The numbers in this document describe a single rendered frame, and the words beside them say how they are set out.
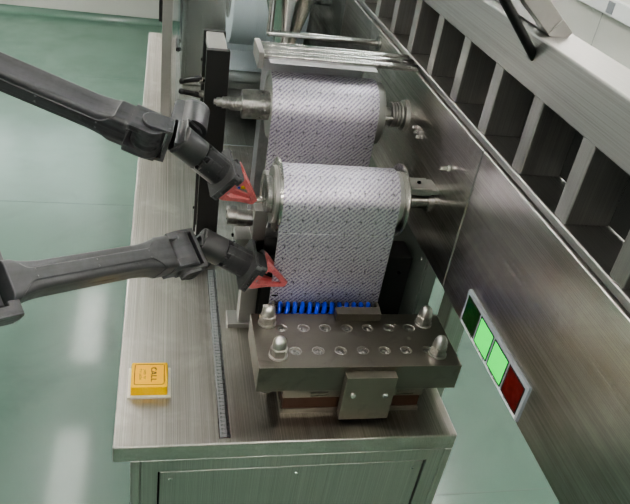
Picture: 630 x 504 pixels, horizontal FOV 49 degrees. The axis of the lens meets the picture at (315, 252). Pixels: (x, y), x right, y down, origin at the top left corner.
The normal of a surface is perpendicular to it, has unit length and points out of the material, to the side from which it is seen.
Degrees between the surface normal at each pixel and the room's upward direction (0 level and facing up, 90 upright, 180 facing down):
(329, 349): 0
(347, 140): 92
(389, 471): 90
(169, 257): 39
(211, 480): 90
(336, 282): 90
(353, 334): 0
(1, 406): 0
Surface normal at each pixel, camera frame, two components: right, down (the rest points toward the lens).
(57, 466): 0.14, -0.83
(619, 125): -0.97, -0.03
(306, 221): 0.17, 0.55
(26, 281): 0.69, -0.43
